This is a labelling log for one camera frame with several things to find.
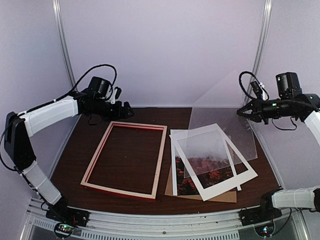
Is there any white photo mat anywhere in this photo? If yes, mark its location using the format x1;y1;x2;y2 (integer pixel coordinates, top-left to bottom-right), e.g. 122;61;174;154
170;123;258;201

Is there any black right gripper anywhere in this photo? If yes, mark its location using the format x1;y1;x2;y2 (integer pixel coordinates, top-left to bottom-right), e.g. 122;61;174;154
237;93;297;124

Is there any aluminium corner post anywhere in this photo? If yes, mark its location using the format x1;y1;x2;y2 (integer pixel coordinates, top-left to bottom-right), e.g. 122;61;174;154
252;0;273;77
52;0;76;87

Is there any red wooden picture frame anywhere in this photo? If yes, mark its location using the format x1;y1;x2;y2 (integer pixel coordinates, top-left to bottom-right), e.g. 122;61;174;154
80;121;168;201

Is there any clear acrylic sheet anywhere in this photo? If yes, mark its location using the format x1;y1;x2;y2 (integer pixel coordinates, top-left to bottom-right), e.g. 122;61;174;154
179;70;258;176

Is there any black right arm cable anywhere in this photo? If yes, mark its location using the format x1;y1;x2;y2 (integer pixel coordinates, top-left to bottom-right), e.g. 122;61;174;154
238;71;258;101

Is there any right aluminium corner post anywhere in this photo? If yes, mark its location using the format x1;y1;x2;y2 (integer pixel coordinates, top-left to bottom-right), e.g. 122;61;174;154
252;0;273;77

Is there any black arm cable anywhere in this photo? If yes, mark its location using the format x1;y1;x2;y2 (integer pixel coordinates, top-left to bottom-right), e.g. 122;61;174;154
238;71;258;101
59;63;118;101

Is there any right round led board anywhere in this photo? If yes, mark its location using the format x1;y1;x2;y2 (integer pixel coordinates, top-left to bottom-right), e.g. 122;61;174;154
254;224;275;238

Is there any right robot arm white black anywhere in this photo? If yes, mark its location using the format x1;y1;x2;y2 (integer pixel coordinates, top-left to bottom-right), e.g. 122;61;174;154
236;72;320;221

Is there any brown backing board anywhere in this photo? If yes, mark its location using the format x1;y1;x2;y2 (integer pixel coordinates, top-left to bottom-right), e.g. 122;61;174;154
164;167;237;203

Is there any round led board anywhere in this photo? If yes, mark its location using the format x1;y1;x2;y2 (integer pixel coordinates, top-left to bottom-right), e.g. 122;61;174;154
254;224;275;238
53;222;75;238

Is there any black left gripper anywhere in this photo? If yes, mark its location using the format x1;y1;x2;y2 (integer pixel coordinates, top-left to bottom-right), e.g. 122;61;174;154
88;97;135;123

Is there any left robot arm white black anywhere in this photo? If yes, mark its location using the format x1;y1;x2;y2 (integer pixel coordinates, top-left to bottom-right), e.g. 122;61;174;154
1;76;134;222

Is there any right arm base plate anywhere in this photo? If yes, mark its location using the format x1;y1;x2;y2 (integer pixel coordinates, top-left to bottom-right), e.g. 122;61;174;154
238;206;282;226

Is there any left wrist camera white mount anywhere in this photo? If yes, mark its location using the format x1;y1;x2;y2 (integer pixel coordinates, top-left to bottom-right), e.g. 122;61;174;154
109;86;122;104

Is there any left aluminium corner post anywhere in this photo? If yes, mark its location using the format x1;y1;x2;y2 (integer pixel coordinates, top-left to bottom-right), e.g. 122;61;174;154
52;0;76;87

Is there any left round led board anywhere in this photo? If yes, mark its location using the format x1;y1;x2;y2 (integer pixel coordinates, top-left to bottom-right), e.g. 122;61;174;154
53;222;75;238

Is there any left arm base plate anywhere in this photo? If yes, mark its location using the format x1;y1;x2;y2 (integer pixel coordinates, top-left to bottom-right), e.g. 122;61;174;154
45;206;90;227

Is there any red forest photo print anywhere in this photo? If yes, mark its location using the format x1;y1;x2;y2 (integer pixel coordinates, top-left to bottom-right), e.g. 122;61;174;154
171;146;237;196

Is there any aluminium front rail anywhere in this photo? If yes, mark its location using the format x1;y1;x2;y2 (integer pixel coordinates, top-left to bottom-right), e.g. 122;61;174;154
19;197;313;240

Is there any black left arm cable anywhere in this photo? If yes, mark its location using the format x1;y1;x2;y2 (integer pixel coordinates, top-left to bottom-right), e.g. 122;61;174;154
59;63;118;101

